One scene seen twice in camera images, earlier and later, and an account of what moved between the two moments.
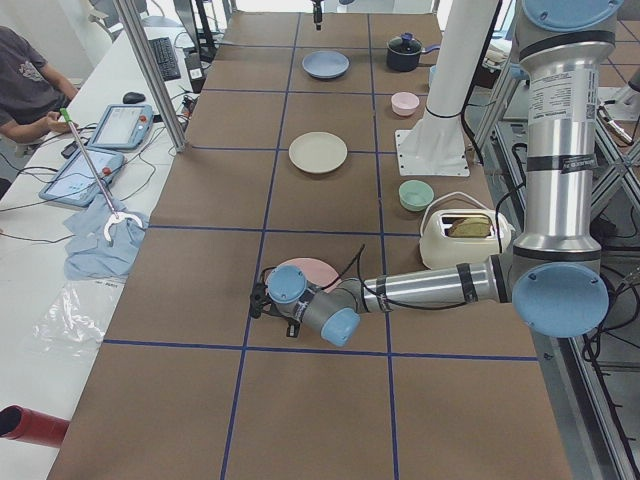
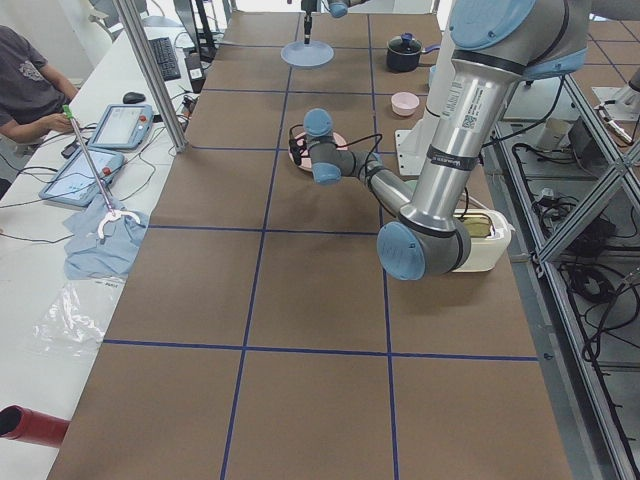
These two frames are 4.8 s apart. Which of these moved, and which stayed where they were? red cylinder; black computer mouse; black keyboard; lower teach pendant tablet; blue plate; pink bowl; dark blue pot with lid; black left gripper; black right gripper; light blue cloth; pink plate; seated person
Moved: pink plate; blue plate; black left gripper; black right gripper
Stayed: black keyboard; seated person; lower teach pendant tablet; dark blue pot with lid; light blue cloth; pink bowl; black computer mouse; red cylinder
